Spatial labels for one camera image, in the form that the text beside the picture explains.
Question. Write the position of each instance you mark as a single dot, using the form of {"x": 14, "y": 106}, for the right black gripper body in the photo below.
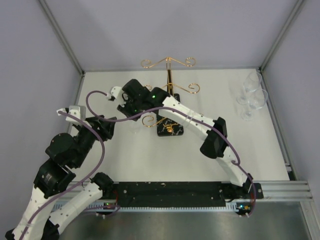
{"x": 131, "y": 107}

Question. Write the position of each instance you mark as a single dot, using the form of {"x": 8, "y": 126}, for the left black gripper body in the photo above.
{"x": 86, "y": 137}

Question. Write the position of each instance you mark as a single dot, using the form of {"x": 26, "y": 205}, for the ribbed champagne flute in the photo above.
{"x": 134, "y": 127}

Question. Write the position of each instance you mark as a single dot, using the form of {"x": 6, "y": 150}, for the gold wire wine glass rack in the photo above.
{"x": 165, "y": 126}

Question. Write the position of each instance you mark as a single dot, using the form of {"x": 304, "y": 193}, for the clear wine glass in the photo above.
{"x": 250, "y": 85}
{"x": 256, "y": 101}

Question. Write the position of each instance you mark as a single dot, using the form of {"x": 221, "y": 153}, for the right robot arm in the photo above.
{"x": 213, "y": 132}

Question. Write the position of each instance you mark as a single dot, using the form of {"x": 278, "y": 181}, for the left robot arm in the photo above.
{"x": 40, "y": 221}

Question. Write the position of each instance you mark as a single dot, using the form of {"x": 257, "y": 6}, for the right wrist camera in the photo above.
{"x": 115, "y": 94}

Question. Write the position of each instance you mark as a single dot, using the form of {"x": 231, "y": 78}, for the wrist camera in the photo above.
{"x": 115, "y": 94}
{"x": 77, "y": 111}

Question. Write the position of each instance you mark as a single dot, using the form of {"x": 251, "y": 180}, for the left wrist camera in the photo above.
{"x": 77, "y": 111}

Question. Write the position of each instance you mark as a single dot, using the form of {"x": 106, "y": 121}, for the white slotted cable duct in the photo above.
{"x": 100, "y": 206}

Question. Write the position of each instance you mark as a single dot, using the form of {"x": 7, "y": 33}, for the black mounting base plate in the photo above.
{"x": 181, "y": 194}

